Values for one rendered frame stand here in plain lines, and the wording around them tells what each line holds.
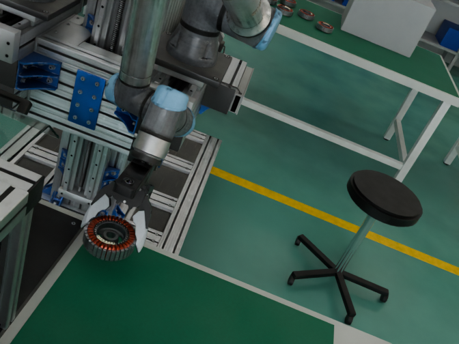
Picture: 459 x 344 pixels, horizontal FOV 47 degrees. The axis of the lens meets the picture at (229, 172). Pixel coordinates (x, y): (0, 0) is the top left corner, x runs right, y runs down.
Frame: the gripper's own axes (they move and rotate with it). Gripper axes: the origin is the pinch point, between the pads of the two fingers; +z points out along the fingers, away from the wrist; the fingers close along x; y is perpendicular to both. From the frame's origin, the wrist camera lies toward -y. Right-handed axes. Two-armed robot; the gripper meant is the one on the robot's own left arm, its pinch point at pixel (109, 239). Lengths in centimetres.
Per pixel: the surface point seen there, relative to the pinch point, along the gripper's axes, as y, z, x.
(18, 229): -33.1, -3.9, 7.5
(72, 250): 2.5, 5.9, 7.1
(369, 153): 236, -63, -92
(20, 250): -30.3, -0.2, 6.9
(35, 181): -38.5, -12.8, 5.8
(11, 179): -40.0, -12.0, 8.5
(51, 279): -6.0, 10.8, 6.7
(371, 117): 344, -104, -104
